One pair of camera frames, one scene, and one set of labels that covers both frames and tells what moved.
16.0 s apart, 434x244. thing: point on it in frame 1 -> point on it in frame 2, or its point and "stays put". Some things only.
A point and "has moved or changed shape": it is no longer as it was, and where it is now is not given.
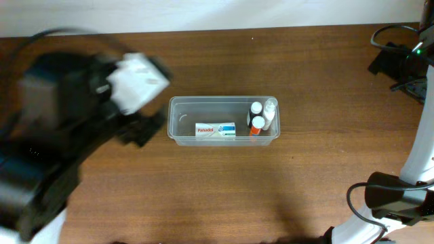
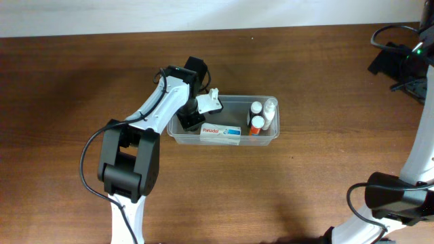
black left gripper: (143, 130) -> (194, 123)
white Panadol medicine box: (215, 129) has moved or changed shape
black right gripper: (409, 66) stays put
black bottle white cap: (256, 108) stays put
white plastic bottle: (268, 113) stays put
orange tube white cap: (258, 123) stays put
